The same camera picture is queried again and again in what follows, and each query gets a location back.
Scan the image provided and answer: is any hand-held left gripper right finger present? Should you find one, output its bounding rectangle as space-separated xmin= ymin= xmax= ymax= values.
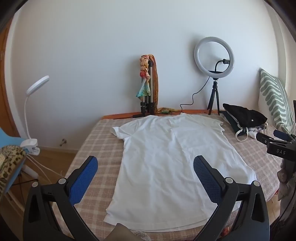
xmin=193 ymin=155 xmax=270 ymax=241

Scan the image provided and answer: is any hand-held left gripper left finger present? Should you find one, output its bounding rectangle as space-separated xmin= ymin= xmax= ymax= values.
xmin=23 ymin=156 xmax=100 ymax=241

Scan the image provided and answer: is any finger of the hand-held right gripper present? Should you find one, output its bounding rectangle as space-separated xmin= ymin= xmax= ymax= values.
xmin=256 ymin=132 xmax=281 ymax=146
xmin=273 ymin=129 xmax=296 ymax=142

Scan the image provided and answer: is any white t-shirt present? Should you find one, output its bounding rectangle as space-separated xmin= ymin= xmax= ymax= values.
xmin=103 ymin=113 xmax=258 ymax=233

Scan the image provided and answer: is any white folded garment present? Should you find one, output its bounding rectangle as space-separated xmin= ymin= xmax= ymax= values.
xmin=235 ymin=125 xmax=269 ymax=142

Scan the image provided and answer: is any floral cloth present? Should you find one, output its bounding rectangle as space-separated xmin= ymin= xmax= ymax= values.
xmin=277 ymin=160 xmax=293 ymax=201

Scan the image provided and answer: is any black folded garment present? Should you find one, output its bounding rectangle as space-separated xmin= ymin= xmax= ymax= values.
xmin=222 ymin=103 xmax=268 ymax=128

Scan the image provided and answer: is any green striped pillow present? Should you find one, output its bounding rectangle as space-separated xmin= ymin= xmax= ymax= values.
xmin=258 ymin=68 xmax=295 ymax=133

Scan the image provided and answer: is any beige checked blanket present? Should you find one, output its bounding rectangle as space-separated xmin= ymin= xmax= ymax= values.
xmin=50 ymin=113 xmax=285 ymax=241

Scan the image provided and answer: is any white clip desk lamp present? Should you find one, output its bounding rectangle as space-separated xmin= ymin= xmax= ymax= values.
xmin=20 ymin=75 xmax=50 ymax=156

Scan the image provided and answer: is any orange patterned bedsheet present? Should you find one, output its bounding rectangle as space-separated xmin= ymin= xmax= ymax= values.
xmin=102 ymin=109 xmax=220 ymax=120

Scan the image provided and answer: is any small black tripod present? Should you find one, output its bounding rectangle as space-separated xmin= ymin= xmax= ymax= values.
xmin=207 ymin=77 xmax=221 ymax=115

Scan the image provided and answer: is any blue chair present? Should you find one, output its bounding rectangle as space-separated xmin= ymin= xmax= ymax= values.
xmin=0 ymin=127 xmax=40 ymax=202

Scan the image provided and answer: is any leopard print cloth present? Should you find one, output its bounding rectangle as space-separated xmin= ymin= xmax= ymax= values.
xmin=0 ymin=146 xmax=26 ymax=195

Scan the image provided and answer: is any colourful patterned scarf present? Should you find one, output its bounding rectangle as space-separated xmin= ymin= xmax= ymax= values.
xmin=136 ymin=54 xmax=174 ymax=114

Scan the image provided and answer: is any white lamp cord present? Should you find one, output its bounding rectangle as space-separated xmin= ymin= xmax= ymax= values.
xmin=27 ymin=155 xmax=59 ymax=187

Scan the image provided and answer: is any silver camera tripod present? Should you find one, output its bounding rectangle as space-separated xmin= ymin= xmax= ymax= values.
xmin=139 ymin=61 xmax=156 ymax=114

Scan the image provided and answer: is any wooden door frame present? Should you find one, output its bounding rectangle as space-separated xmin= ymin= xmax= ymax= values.
xmin=0 ymin=23 xmax=22 ymax=138

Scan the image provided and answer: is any white ring light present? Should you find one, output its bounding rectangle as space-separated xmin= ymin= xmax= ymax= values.
xmin=194 ymin=37 xmax=235 ymax=77

